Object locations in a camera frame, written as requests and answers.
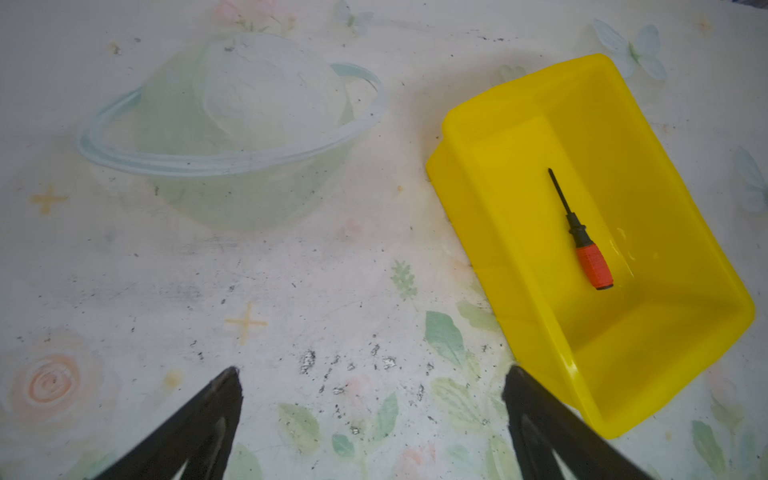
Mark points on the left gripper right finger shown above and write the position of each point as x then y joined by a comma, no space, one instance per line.
545,433

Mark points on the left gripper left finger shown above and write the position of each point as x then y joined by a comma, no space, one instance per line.
194,443

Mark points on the red handled small screwdriver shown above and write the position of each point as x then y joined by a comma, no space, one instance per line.
589,256

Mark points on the yellow plastic bin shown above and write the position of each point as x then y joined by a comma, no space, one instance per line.
676,306

